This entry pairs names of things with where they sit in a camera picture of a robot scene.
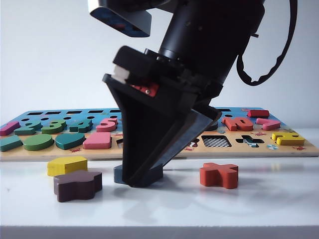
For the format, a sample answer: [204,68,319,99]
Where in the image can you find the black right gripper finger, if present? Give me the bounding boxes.
[101,73,194,188]
[149,109,223,173]

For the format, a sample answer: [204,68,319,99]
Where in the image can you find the dark blue square block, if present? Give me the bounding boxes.
[113,166,164,185]

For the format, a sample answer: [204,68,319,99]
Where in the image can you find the teal heart block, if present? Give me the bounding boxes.
[54,132,86,151]

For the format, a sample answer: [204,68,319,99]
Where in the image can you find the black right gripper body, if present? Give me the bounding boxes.
[113,45,224,115]

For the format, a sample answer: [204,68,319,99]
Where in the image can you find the green circle block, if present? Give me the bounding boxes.
[22,134,54,152]

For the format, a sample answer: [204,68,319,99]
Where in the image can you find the teal number two block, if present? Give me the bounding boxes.
[14,120,42,136]

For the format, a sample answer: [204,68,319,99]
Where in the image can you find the teal rectangle block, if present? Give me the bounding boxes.
[0,135,24,153]

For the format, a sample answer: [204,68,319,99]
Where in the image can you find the dark blue number nine block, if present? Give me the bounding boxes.
[204,121,218,132]

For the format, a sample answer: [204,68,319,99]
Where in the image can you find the pink greater-than sign block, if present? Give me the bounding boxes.
[256,118,281,131]

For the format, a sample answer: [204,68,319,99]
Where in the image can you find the pink trapezoid block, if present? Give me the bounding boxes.
[82,131,112,150]

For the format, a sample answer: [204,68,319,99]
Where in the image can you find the orange number ten block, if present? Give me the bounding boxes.
[222,117,256,132]

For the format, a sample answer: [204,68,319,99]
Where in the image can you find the teal number four block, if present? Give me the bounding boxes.
[69,119,93,133]

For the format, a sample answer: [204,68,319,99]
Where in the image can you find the green number three block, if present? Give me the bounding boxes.
[41,119,67,134]

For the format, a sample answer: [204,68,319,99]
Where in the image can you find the red minus sign block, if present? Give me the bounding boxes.
[247,109,270,119]

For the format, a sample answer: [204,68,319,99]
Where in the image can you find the wooden number shape puzzle board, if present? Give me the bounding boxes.
[0,107,319,161]

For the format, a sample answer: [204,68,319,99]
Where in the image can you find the black camera cable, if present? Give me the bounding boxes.
[236,0,299,87]

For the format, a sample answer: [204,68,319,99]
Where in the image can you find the pink number five block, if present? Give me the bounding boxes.
[95,117,119,133]

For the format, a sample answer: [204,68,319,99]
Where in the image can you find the yellow equals sign block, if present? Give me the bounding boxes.
[271,131,306,146]

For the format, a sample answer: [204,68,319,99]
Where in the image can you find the brown star block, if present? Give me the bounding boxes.
[52,170,103,203]

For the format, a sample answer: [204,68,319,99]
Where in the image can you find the pink number one block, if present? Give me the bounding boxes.
[0,121,20,136]

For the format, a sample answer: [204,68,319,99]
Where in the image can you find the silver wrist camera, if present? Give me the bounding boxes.
[89,0,153,39]

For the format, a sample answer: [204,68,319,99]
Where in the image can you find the orange cross block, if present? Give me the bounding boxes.
[199,162,239,190]

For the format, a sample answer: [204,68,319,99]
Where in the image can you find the yellow pentagon block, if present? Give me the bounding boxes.
[46,156,88,178]

